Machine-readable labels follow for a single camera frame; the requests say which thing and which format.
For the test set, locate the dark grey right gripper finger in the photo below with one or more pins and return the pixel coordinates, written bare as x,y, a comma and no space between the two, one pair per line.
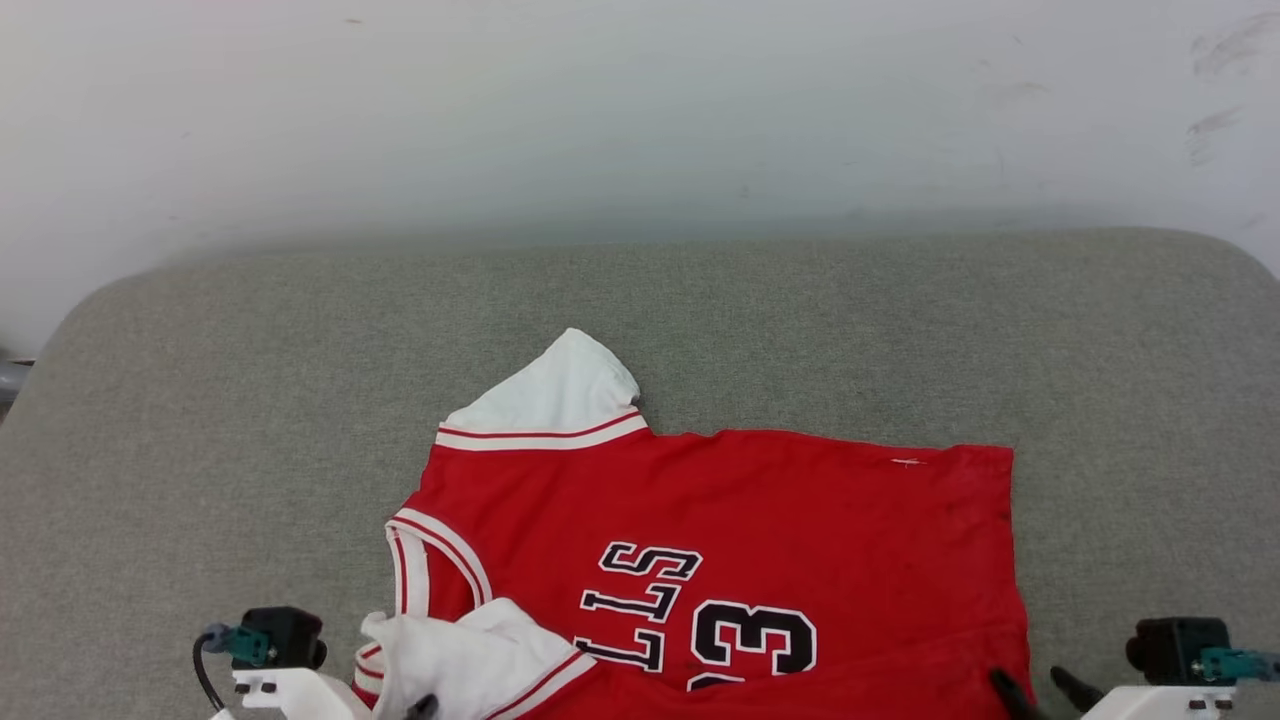
1078,690
1012,697

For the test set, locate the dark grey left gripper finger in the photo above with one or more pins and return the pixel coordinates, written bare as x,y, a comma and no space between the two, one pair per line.
424,709

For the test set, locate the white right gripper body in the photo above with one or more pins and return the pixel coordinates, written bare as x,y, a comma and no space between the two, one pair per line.
1170,704

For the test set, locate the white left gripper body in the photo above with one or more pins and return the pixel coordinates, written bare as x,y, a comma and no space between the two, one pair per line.
300,695

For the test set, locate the red white basketball jersey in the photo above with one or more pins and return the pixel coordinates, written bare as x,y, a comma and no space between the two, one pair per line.
800,520

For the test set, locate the grey rounded object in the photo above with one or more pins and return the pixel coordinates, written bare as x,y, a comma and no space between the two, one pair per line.
12,380

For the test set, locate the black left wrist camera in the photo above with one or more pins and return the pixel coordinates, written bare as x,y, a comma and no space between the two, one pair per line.
285,637

